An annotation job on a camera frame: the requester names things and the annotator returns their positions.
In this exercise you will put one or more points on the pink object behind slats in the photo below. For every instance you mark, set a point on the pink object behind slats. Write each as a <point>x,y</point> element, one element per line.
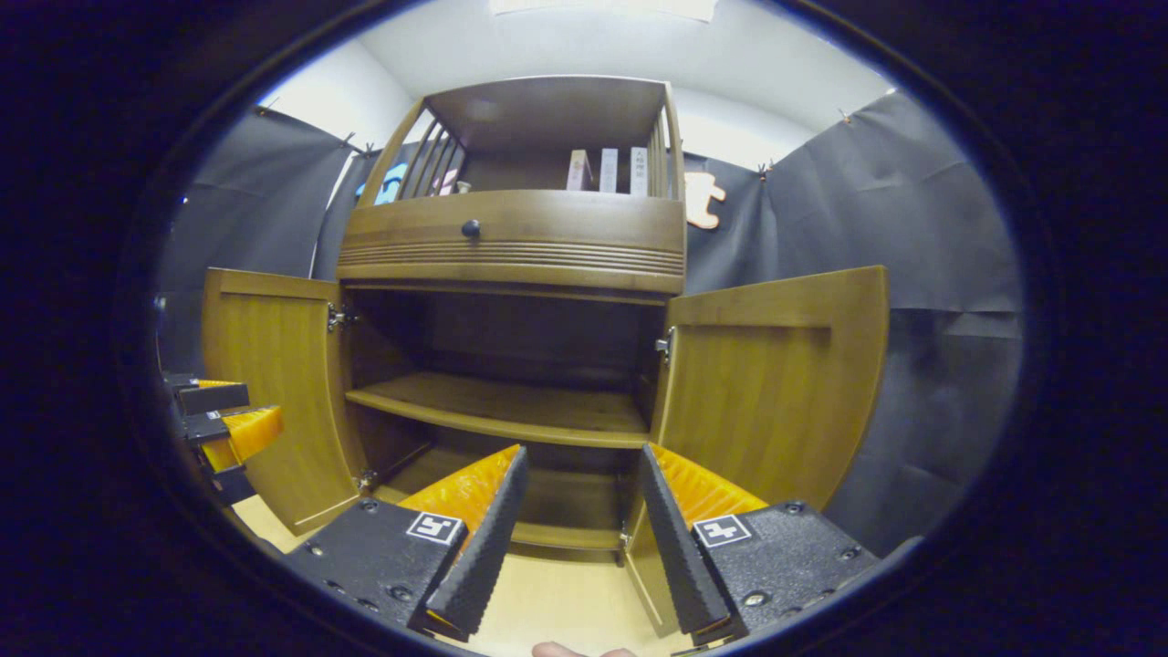
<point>447,182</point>

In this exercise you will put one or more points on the black drawer knob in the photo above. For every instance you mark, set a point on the black drawer knob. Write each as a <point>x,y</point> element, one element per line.
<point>471,229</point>

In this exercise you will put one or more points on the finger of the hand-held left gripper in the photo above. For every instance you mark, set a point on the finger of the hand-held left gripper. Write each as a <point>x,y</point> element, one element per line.
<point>214,399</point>
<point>246,433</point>

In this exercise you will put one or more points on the metal door hinge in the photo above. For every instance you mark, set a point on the metal door hinge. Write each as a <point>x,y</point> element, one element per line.
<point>367,481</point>
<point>625,537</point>
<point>664,345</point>
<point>339,317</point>

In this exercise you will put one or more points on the grey upright book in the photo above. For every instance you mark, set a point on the grey upright book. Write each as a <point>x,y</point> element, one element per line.
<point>609,171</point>

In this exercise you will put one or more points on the ceiling light panel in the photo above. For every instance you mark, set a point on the ceiling light panel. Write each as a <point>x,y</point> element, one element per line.
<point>602,7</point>

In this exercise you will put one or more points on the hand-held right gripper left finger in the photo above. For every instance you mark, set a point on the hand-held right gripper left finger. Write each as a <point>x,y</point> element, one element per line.
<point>484,557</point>

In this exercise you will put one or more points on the wooden cabinet door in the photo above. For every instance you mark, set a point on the wooden cabinet door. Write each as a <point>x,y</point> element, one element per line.
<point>274,392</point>
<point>776,392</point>

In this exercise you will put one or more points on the wooden ribbed drawer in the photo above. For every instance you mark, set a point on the wooden ribbed drawer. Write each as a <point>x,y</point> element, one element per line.
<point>566,228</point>

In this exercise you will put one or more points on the wooden inner shelf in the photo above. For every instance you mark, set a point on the wooden inner shelf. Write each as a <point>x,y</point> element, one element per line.
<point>511,406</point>

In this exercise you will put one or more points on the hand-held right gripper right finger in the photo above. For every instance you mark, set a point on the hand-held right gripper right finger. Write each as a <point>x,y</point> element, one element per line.
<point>684,557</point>

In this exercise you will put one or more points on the black backdrop cloth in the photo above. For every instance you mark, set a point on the black backdrop cloth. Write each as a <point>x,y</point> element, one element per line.
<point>912,274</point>

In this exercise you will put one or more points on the wooden double-door shoe cabinet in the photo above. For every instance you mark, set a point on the wooden double-door shoe cabinet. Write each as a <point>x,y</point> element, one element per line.
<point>511,237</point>

